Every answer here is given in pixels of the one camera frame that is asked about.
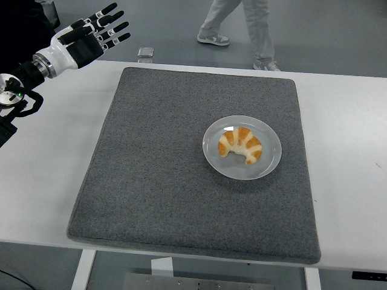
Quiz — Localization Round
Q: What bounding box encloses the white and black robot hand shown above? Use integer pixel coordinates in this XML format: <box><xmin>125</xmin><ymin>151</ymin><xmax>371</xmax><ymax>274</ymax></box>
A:
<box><xmin>45</xmin><ymin>2</ymin><xmax>131</xmax><ymax>71</ymax></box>

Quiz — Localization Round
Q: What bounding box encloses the golden croissant bread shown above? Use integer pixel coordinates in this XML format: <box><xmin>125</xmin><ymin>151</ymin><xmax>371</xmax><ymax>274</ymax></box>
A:
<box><xmin>217</xmin><ymin>126</ymin><xmax>262</xmax><ymax>166</ymax></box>

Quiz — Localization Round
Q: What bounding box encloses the round grey plate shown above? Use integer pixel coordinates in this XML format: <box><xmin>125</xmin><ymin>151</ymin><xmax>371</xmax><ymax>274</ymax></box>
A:
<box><xmin>201</xmin><ymin>115</ymin><xmax>282</xmax><ymax>181</ymax></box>

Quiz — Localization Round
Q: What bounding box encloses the grey bin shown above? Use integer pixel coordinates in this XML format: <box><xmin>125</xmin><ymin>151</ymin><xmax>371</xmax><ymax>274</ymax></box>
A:
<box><xmin>37</xmin><ymin>0</ymin><xmax>60</xmax><ymax>30</ymax></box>

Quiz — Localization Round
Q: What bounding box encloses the dark bulky object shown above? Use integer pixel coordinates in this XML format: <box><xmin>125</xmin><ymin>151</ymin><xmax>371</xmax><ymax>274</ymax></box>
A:
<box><xmin>0</xmin><ymin>0</ymin><xmax>58</xmax><ymax>76</ymax></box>

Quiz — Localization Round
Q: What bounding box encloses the grey felt mat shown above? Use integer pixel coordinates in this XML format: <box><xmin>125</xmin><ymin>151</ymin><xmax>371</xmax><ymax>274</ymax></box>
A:
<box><xmin>66</xmin><ymin>66</ymin><xmax>322</xmax><ymax>266</ymax></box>

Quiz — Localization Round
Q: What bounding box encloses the person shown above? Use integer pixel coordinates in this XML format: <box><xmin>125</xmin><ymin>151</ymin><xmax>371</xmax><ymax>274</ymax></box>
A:
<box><xmin>197</xmin><ymin>0</ymin><xmax>282</xmax><ymax>73</ymax></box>

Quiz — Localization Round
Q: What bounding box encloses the white table leg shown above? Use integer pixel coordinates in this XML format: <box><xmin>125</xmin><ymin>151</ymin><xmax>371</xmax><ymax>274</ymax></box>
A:
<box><xmin>71</xmin><ymin>250</ymin><xmax>97</xmax><ymax>290</ymax></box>
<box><xmin>304</xmin><ymin>267</ymin><xmax>322</xmax><ymax>290</ymax></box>

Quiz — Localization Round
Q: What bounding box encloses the black table control panel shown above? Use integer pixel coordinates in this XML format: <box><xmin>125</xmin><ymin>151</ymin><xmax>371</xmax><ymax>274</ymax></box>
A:
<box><xmin>352</xmin><ymin>271</ymin><xmax>387</xmax><ymax>280</ymax></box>

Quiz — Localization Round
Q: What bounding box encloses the thin black floor cable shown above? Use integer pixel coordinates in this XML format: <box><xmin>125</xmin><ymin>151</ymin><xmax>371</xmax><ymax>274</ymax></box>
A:
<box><xmin>0</xmin><ymin>268</ymin><xmax>31</xmax><ymax>290</ymax></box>

